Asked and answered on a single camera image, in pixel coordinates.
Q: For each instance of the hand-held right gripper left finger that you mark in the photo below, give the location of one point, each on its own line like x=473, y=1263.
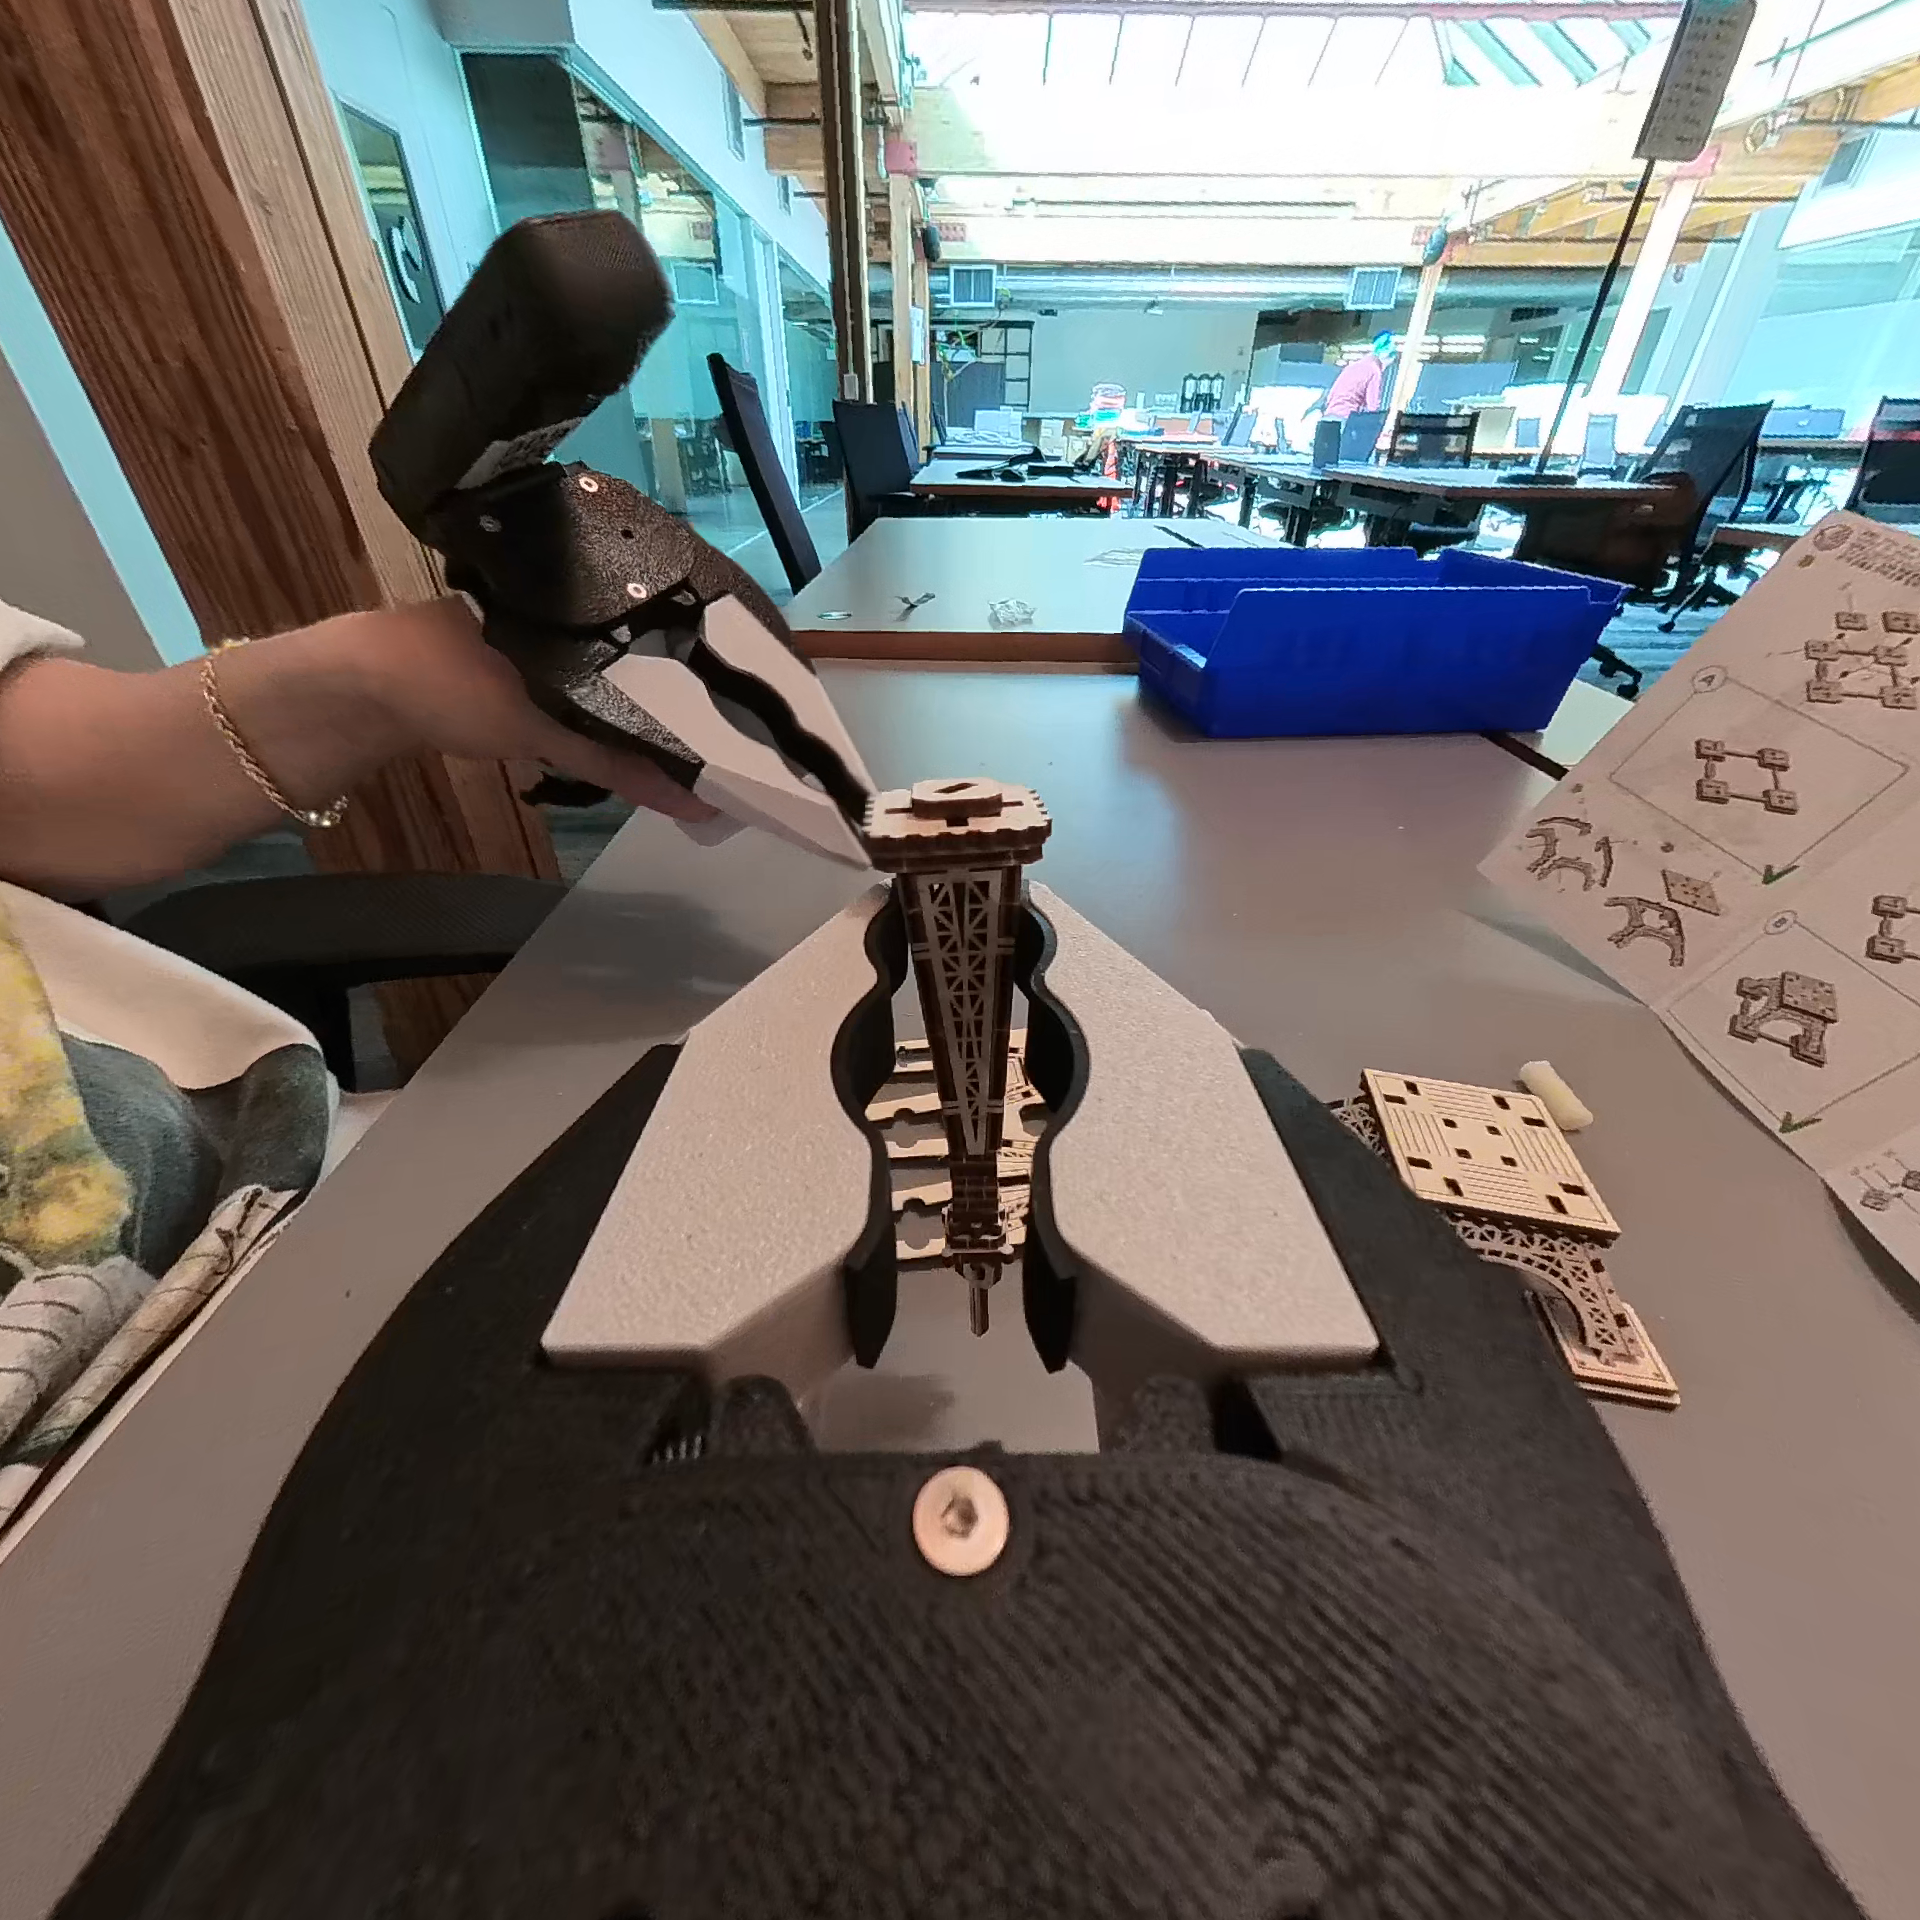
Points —
x=721, y=1172

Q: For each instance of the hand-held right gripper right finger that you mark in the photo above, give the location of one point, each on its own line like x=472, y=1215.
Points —
x=1201, y=1172

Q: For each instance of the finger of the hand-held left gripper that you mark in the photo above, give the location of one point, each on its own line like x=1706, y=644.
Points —
x=750, y=810
x=803, y=706

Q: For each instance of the wooden tower spire model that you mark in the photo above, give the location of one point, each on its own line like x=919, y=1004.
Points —
x=961, y=932

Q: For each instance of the person's left forearm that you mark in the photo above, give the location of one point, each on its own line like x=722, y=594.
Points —
x=106, y=765

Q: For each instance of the grey desk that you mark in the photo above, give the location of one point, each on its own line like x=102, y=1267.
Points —
x=1277, y=901

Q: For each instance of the person's left hand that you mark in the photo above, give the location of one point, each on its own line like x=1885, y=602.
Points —
x=435, y=706

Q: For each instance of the laser-cut wooden puzzle sheet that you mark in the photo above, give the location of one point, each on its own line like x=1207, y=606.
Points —
x=909, y=1119

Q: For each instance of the black office chair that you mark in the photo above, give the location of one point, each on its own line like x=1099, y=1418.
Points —
x=757, y=465

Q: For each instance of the grey wood-edged table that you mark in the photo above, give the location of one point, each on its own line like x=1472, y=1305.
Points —
x=1021, y=571

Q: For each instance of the wooden tower base model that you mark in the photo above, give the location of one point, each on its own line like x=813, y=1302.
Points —
x=1483, y=1149

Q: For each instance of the small white wax piece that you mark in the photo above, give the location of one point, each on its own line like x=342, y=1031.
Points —
x=1557, y=1097

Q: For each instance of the black chair armrest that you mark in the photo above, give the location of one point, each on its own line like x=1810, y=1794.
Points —
x=346, y=915

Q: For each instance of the wooden pillar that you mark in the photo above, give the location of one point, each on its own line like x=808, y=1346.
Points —
x=182, y=300

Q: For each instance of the blue plastic bin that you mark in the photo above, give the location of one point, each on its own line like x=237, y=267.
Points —
x=1350, y=646

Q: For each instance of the person's printed white t-shirt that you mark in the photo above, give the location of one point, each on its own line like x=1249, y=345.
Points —
x=150, y=1141

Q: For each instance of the folded paper instruction sheet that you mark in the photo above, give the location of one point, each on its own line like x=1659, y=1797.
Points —
x=1770, y=839

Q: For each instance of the dotted board on pole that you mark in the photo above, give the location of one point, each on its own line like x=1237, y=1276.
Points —
x=1695, y=77

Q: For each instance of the black framed wall picture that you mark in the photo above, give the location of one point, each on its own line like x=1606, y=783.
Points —
x=393, y=225

